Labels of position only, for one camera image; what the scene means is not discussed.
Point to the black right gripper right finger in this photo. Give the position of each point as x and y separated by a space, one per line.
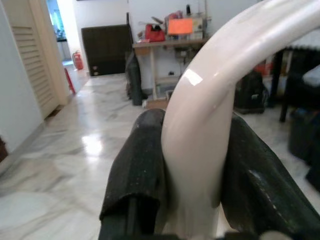
260 190

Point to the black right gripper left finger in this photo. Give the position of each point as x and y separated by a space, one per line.
135 170

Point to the black plastic bin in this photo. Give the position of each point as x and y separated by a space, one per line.
303 137

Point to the brown cardboard piece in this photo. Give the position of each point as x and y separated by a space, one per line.
157 103

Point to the black rolled bag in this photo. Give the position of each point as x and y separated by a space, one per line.
135 80

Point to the black square case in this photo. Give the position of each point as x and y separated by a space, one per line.
250 95

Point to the black chair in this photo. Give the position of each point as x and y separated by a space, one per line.
300 95

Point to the red fire extinguisher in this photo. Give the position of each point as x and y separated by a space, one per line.
78 61

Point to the dark brown wooden panel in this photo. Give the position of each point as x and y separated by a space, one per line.
106 50

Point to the light wooden work table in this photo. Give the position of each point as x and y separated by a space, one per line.
152 46

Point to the red bag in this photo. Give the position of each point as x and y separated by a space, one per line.
155 33

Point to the cream louvered door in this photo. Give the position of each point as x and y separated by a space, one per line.
32 62

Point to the orange paper sheet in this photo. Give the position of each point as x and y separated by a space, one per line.
180 26

